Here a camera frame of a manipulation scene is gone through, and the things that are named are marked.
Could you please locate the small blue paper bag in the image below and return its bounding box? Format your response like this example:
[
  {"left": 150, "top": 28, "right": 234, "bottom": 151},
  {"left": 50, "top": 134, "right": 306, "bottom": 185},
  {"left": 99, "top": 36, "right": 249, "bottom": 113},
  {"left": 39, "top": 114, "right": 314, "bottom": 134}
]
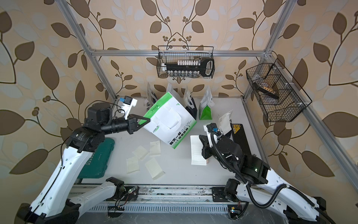
[{"left": 144, "top": 83, "right": 158, "bottom": 111}]

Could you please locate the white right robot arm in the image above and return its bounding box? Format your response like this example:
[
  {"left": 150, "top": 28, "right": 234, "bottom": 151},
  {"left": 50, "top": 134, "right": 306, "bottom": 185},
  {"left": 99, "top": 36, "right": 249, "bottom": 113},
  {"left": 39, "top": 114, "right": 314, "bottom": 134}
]
[{"left": 199, "top": 133, "right": 334, "bottom": 224}]

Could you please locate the black corrugated cable hose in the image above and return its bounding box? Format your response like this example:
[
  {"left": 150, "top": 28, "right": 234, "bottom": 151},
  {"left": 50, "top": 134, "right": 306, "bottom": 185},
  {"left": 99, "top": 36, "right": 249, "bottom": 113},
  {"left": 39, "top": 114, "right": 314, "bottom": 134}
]
[{"left": 209, "top": 131, "right": 336, "bottom": 224}]

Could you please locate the green plastic tool case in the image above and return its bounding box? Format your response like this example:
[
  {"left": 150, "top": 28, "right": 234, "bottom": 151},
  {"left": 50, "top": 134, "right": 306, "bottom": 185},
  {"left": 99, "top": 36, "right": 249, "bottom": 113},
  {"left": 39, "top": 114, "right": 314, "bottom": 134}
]
[{"left": 77, "top": 138, "right": 115, "bottom": 179}]

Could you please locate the black socket set holder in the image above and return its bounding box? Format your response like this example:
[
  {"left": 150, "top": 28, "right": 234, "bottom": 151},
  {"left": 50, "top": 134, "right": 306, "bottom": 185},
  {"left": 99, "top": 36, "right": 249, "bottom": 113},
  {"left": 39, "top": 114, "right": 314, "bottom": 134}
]
[{"left": 162, "top": 58, "right": 215, "bottom": 77}]

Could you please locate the navy blue paper bag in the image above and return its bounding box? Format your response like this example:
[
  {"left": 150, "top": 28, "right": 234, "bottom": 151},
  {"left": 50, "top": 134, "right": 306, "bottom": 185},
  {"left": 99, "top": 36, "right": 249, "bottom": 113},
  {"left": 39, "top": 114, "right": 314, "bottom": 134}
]
[{"left": 225, "top": 130, "right": 233, "bottom": 139}]

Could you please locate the aluminium front rail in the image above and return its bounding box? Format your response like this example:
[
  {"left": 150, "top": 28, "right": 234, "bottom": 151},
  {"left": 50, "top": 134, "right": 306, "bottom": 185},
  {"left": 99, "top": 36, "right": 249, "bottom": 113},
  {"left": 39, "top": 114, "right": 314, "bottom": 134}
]
[{"left": 60, "top": 183, "right": 291, "bottom": 205}]

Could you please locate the black wire basket back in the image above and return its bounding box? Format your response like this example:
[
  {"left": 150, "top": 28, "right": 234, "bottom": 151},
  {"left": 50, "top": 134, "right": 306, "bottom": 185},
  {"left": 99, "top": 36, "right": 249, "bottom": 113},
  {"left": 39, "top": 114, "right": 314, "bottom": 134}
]
[{"left": 157, "top": 45, "right": 215, "bottom": 80}]

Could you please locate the dark navy small bag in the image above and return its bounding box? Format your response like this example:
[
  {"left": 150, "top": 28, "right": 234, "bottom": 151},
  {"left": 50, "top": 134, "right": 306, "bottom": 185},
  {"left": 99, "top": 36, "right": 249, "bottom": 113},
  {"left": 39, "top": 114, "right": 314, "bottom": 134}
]
[{"left": 183, "top": 88, "right": 198, "bottom": 119}]

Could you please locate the black wire basket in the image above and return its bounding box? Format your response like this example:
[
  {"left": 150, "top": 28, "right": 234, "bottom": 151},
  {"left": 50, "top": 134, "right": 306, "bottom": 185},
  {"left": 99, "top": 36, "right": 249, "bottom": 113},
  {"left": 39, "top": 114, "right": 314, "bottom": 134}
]
[
  {"left": 246, "top": 59, "right": 312, "bottom": 122},
  {"left": 157, "top": 45, "right": 215, "bottom": 80}
]

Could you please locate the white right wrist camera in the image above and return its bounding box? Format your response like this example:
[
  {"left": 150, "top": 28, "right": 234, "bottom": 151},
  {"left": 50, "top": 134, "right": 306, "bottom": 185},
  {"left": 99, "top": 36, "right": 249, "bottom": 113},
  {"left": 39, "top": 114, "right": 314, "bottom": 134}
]
[{"left": 204, "top": 123, "right": 222, "bottom": 141}]

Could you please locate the black yellow flat case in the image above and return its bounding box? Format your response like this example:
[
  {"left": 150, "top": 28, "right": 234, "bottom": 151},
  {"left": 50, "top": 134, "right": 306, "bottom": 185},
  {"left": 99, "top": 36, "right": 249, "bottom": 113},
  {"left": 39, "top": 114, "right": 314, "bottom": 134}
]
[{"left": 231, "top": 124, "right": 252, "bottom": 155}]

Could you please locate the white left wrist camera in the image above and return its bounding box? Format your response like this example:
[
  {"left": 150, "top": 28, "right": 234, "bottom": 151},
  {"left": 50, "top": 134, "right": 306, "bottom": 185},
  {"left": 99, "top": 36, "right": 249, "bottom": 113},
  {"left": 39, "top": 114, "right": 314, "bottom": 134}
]
[{"left": 119, "top": 96, "right": 138, "bottom": 119}]

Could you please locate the black wire basket right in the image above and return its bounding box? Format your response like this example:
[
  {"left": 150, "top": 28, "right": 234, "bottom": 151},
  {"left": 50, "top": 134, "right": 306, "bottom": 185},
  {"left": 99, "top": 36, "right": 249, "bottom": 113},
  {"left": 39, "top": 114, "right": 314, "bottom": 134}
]
[{"left": 246, "top": 59, "right": 312, "bottom": 122}]

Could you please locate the white paper bag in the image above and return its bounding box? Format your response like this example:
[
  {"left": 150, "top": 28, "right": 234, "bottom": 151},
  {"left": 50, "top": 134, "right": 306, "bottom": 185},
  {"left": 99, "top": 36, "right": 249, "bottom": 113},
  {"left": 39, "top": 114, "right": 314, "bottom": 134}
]
[{"left": 167, "top": 83, "right": 181, "bottom": 99}]

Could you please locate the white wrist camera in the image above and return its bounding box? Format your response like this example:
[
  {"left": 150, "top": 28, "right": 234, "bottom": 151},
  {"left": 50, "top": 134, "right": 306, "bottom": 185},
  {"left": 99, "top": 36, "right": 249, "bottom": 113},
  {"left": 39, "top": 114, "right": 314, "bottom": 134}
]
[
  {"left": 204, "top": 123, "right": 222, "bottom": 141},
  {"left": 119, "top": 96, "right": 138, "bottom": 119}
]

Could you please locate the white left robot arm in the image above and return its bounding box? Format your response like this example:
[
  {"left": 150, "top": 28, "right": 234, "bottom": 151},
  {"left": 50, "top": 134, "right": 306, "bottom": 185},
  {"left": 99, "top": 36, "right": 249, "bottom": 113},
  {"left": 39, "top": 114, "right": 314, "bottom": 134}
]
[{"left": 16, "top": 103, "right": 150, "bottom": 224}]

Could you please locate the large green white bag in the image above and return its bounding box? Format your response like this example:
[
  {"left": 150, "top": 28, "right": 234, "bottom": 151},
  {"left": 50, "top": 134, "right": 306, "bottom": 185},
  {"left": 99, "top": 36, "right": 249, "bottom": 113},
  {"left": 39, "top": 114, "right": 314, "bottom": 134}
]
[{"left": 144, "top": 92, "right": 197, "bottom": 149}]

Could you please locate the small green paper bag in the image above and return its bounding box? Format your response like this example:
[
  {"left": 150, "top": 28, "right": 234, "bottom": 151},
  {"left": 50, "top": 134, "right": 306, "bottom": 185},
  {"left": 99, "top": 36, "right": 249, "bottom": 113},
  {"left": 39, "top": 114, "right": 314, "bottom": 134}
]
[{"left": 199, "top": 86, "right": 214, "bottom": 120}]

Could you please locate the tool in right basket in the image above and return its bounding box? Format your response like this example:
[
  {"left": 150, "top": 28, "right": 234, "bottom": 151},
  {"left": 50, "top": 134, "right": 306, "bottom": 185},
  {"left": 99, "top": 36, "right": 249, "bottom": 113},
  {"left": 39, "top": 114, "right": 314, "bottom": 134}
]
[{"left": 255, "top": 83, "right": 279, "bottom": 99}]

